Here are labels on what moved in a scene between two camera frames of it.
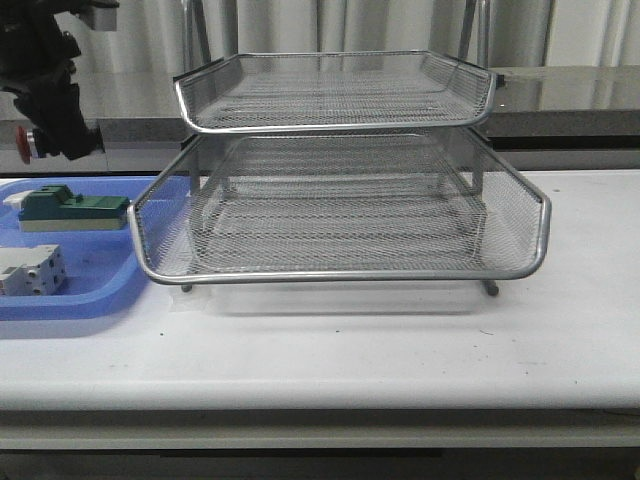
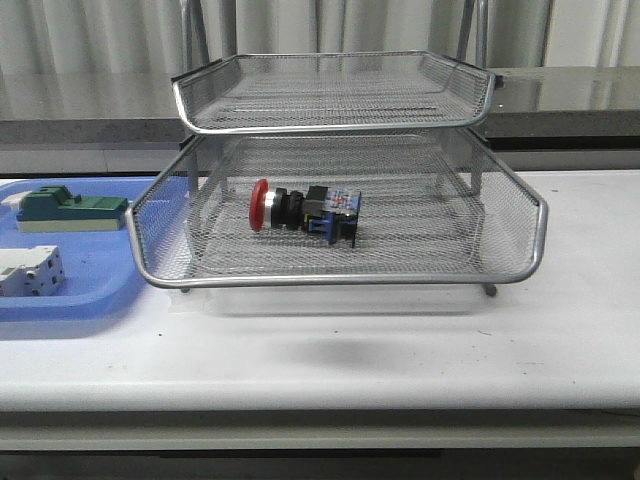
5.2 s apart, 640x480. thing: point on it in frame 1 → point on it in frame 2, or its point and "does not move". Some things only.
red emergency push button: [26, 144] → [322, 212]
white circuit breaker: [37, 271] does not move
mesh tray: [323, 90] does not move
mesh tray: [324, 207] does not move
